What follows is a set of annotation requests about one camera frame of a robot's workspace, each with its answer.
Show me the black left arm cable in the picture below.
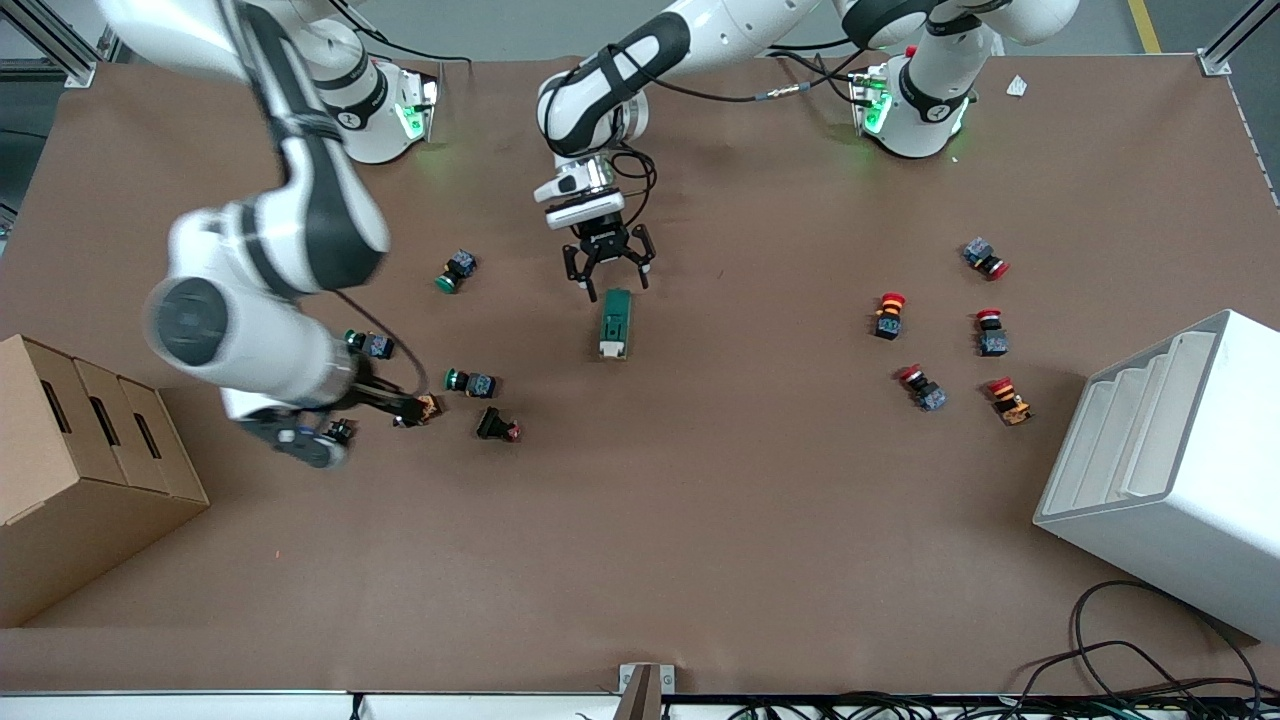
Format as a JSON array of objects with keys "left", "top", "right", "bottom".
[{"left": 560, "top": 45, "right": 881, "bottom": 233}]

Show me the brown cardboard box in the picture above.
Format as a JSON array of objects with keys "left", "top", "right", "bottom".
[{"left": 0, "top": 334, "right": 211, "bottom": 629}]

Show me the red mushroom button orange block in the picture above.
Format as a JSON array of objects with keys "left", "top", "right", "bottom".
[{"left": 987, "top": 377, "right": 1033, "bottom": 427}]

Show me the white tiered storage rack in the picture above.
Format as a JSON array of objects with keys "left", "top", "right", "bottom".
[{"left": 1033, "top": 309, "right": 1280, "bottom": 643}]

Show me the brown paper table cover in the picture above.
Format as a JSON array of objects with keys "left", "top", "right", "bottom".
[{"left": 0, "top": 52, "right": 1280, "bottom": 697}]

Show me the white table edge rail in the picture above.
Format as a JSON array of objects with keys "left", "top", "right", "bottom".
[{"left": 0, "top": 689, "right": 1280, "bottom": 720}]

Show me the black cable bundle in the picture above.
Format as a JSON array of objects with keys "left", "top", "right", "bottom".
[{"left": 725, "top": 640, "right": 1280, "bottom": 720}]

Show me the green load switch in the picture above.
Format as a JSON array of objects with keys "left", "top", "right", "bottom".
[{"left": 597, "top": 289, "right": 634, "bottom": 360}]

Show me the aluminium frame profile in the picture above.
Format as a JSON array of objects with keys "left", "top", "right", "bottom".
[
  {"left": 1197, "top": 0, "right": 1280, "bottom": 77},
  {"left": 0, "top": 0, "right": 137, "bottom": 88}
]

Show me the black looped cable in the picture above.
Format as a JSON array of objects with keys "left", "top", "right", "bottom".
[{"left": 1070, "top": 579, "right": 1267, "bottom": 703}]

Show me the black base cable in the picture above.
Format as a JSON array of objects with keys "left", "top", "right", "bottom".
[
  {"left": 775, "top": 48, "right": 867, "bottom": 107},
  {"left": 340, "top": 5, "right": 471, "bottom": 69}
]

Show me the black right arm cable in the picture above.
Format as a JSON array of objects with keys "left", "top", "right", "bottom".
[{"left": 335, "top": 290, "right": 431, "bottom": 399}]

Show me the black left base cable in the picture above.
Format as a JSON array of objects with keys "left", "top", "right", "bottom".
[{"left": 775, "top": 48, "right": 867, "bottom": 107}]

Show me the black right base cable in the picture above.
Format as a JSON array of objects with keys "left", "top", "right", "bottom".
[{"left": 340, "top": 5, "right": 471, "bottom": 69}]

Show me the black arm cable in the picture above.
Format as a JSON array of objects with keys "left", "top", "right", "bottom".
[
  {"left": 560, "top": 45, "right": 881, "bottom": 233},
  {"left": 335, "top": 290, "right": 431, "bottom": 399}
]

